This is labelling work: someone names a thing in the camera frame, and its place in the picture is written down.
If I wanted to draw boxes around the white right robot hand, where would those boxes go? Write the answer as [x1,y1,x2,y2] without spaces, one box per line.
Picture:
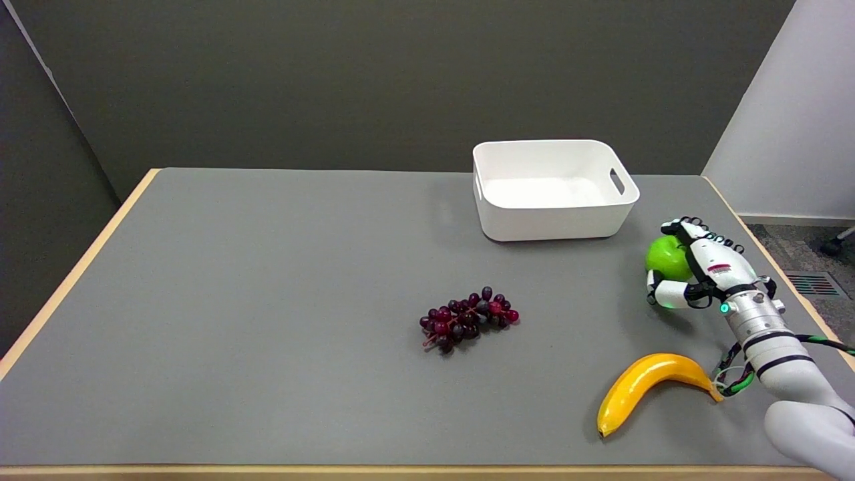
[645,216,762,310]

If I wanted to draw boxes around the green apple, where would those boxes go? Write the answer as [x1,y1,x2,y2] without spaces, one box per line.
[645,235,694,282]

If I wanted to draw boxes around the black floor vent grille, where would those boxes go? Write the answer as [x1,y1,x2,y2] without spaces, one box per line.
[786,271,844,298]

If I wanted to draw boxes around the yellow banana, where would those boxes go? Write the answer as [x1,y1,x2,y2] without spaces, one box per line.
[596,353,725,439]

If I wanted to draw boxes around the black chair base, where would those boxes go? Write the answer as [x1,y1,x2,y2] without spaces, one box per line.
[820,226,855,258]

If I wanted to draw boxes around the white plastic bin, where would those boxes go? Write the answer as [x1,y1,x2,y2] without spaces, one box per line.
[472,139,641,243]

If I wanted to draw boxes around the dark red grape bunch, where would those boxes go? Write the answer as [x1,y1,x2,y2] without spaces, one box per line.
[419,287,520,355]

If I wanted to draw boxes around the black green braided cable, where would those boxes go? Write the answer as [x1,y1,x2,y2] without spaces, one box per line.
[711,334,855,397]

